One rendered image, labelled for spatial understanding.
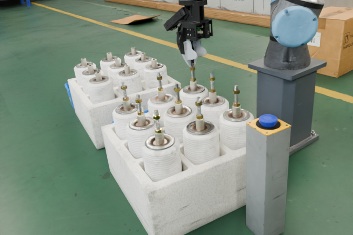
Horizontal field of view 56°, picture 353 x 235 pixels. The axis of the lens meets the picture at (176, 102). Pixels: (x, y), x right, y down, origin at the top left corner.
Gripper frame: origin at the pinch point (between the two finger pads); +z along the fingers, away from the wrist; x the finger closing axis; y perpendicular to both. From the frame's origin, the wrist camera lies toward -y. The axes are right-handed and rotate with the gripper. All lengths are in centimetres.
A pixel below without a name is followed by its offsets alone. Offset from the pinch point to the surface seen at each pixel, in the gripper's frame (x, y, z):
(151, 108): -16.3, -2.0, 10.9
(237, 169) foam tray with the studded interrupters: -13.4, 29.4, 20.9
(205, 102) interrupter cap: -5.5, 11.3, 9.2
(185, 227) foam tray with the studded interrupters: -30, 25, 32
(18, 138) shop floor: -43, -66, 34
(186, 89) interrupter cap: -2.3, -0.6, 9.2
